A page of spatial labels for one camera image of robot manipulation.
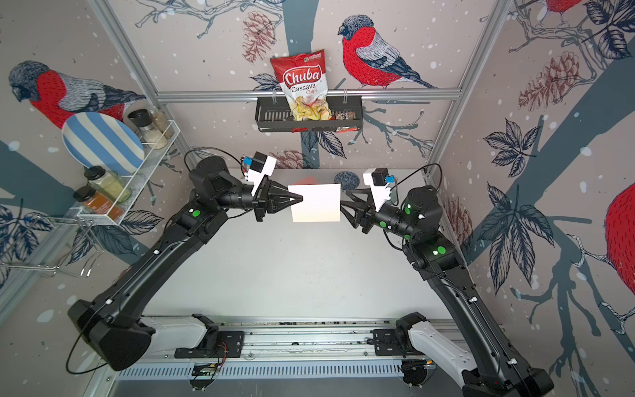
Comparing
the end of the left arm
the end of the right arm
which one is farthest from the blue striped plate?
the end of the right arm

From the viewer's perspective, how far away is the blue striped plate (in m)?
0.66

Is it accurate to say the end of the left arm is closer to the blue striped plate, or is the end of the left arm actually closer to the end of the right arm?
the end of the right arm

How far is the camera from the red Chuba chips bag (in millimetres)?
797

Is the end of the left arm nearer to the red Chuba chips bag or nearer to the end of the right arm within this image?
the end of the right arm
